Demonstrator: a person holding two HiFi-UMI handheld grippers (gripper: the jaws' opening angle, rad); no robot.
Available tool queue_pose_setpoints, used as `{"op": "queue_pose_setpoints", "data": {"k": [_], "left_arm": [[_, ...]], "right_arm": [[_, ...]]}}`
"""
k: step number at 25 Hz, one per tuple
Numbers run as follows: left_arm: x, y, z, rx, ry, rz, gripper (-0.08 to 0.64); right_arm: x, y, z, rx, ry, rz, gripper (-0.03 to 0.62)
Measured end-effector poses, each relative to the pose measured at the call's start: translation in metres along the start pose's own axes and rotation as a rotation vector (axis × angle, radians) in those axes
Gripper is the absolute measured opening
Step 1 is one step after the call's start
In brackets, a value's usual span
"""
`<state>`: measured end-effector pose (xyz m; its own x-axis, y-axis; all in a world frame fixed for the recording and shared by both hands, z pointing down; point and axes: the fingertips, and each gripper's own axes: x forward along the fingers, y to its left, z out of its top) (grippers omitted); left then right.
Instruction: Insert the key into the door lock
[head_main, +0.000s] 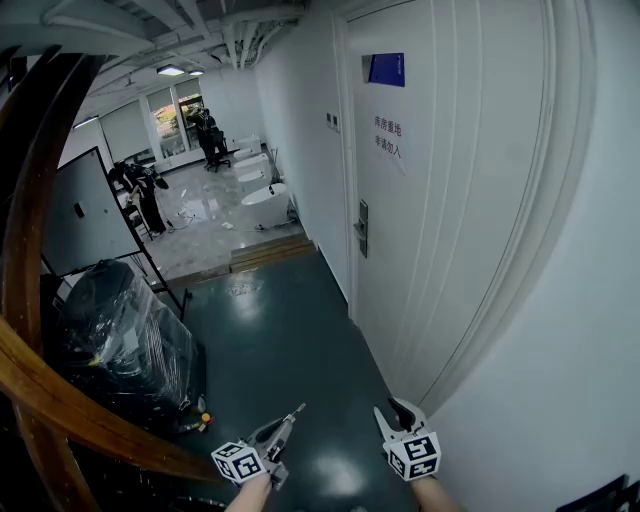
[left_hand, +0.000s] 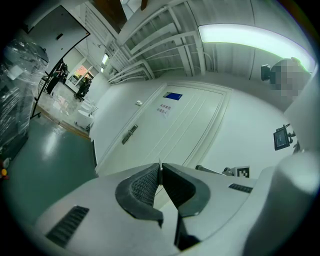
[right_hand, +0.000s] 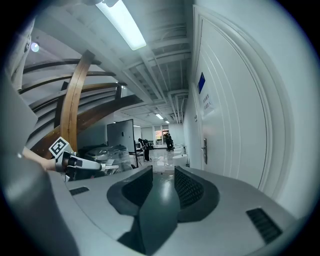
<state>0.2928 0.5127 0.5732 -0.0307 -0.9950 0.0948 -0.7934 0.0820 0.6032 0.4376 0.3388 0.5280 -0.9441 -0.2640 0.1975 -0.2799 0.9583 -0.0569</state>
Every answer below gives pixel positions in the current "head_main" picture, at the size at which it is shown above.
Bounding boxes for wooden step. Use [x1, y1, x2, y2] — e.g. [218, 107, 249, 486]
[229, 233, 319, 275]

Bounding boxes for plastic-wrapped black equipment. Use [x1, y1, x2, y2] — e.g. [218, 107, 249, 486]
[52, 258, 209, 434]

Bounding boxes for black office chair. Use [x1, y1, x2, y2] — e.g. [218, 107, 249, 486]
[204, 130, 233, 174]

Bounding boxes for window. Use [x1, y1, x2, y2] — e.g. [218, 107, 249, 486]
[146, 78, 205, 161]

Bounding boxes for black mounted display screen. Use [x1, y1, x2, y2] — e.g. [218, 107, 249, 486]
[563, 472, 640, 512]

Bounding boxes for person's right forearm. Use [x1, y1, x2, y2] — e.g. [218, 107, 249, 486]
[409, 477, 464, 512]

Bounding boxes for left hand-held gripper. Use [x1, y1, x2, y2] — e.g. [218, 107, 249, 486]
[210, 414, 297, 492]

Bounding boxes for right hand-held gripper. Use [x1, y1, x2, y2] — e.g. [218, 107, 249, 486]
[373, 397, 442, 482]

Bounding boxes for curved wooden handrail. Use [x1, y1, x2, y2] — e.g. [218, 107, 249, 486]
[0, 44, 222, 512]

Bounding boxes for blue door sign plate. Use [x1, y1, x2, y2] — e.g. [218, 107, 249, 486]
[361, 52, 407, 89]

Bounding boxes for white oval bathtub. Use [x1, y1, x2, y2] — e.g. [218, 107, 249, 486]
[240, 182, 292, 232]

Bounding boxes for silver door lock handle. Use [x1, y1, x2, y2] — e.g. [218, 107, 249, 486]
[353, 198, 371, 260]

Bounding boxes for person's left forearm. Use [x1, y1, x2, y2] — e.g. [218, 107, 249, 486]
[233, 473, 275, 512]

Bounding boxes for white ceiling pipes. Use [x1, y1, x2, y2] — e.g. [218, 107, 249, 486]
[222, 8, 302, 71]

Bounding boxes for white paper notice red print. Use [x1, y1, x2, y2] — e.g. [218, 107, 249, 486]
[369, 110, 409, 178]

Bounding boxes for black folding chair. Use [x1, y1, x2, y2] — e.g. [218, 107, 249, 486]
[122, 202, 154, 242]

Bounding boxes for white door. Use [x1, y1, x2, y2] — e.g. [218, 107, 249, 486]
[344, 0, 564, 407]

